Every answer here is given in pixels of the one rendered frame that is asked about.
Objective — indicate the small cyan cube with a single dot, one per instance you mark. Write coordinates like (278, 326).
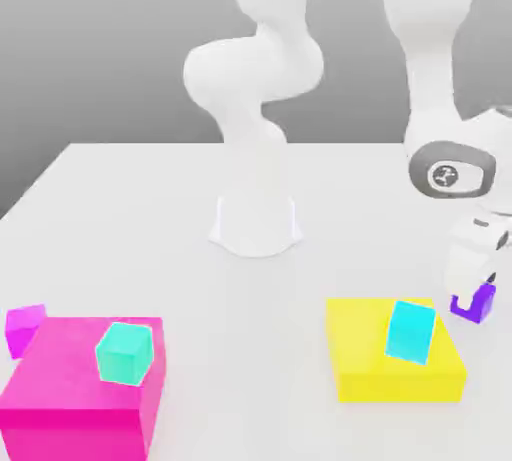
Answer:
(410, 333)

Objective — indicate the large yellow box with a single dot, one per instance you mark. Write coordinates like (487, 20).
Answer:
(360, 353)

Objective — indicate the small purple cube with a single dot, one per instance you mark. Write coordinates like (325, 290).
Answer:
(484, 303)

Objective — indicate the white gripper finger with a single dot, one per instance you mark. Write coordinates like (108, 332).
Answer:
(466, 294)

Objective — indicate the small teal cube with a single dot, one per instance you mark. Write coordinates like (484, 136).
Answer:
(124, 354)

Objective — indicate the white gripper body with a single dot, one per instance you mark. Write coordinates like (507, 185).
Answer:
(468, 249)

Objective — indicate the large pink box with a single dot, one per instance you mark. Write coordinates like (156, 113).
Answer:
(60, 389)

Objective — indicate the small magenta cube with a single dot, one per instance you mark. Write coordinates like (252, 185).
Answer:
(22, 327)

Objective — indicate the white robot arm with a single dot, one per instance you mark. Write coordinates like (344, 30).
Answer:
(256, 69)

